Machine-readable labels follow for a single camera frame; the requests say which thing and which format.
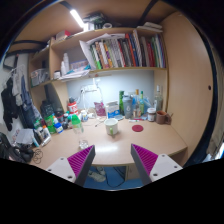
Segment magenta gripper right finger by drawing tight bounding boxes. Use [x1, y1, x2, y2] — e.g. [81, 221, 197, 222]
[131, 144, 182, 185]

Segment clear glass bottle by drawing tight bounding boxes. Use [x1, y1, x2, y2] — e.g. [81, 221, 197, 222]
[154, 86, 163, 111]

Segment white mug green handle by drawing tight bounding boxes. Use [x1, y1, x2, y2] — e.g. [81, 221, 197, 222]
[104, 118, 118, 136]

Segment pink snack bag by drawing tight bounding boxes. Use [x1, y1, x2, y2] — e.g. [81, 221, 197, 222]
[94, 102, 106, 116]

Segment red white canister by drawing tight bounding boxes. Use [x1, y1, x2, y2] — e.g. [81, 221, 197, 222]
[68, 97, 78, 114]

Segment grey shaker bottle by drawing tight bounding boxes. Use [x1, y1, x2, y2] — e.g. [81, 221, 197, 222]
[122, 95, 132, 119]

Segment clear plastic water bottle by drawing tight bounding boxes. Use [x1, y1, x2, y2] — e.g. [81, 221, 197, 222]
[71, 114, 84, 143]

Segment fluorescent tube light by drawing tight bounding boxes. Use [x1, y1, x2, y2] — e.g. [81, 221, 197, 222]
[70, 9, 84, 28]

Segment small drinking glass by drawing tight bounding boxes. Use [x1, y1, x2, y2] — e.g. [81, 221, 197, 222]
[79, 139, 89, 149]

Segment green tall can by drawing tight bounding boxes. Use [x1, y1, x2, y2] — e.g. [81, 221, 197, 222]
[119, 90, 124, 115]

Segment white desk lamp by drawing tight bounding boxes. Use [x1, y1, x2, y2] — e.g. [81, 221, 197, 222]
[81, 78, 103, 109]

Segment brown ceramic mug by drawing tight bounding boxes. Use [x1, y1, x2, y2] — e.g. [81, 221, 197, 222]
[156, 111, 171, 125]

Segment row of books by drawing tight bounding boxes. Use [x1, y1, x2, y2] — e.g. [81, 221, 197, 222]
[80, 29, 166, 70]

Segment hanging dark clothes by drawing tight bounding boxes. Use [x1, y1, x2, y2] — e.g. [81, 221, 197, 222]
[1, 67, 35, 131]

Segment wooden shelf unit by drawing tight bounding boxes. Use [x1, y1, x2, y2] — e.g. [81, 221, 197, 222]
[29, 28, 168, 108]

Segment green spray bottle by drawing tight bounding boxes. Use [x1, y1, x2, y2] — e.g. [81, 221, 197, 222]
[139, 91, 144, 115]

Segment red round coaster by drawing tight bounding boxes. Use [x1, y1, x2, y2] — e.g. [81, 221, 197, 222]
[132, 125, 144, 132]

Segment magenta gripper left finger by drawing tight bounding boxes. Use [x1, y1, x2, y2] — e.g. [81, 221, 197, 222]
[47, 145, 95, 186]

